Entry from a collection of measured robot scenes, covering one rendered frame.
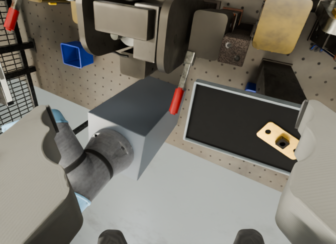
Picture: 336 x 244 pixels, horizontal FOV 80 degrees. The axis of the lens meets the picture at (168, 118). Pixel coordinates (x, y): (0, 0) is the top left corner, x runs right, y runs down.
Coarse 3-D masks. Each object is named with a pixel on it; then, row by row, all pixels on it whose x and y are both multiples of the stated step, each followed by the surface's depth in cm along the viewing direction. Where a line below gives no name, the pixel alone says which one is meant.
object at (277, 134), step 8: (264, 128) 37; (272, 128) 36; (280, 128) 36; (264, 136) 37; (272, 136) 37; (280, 136) 36; (288, 136) 36; (272, 144) 38; (280, 144) 36; (288, 144) 36; (296, 144) 36; (288, 152) 37
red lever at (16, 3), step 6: (12, 0) 52; (18, 0) 52; (12, 6) 52; (18, 6) 52; (12, 12) 51; (18, 12) 53; (6, 18) 51; (12, 18) 52; (6, 24) 51; (12, 24) 52
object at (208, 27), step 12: (204, 12) 39; (216, 12) 38; (228, 12) 43; (240, 12) 64; (192, 24) 41; (204, 24) 40; (216, 24) 39; (228, 24) 42; (192, 36) 42; (204, 36) 41; (216, 36) 40; (192, 48) 43; (204, 48) 42; (216, 48) 41
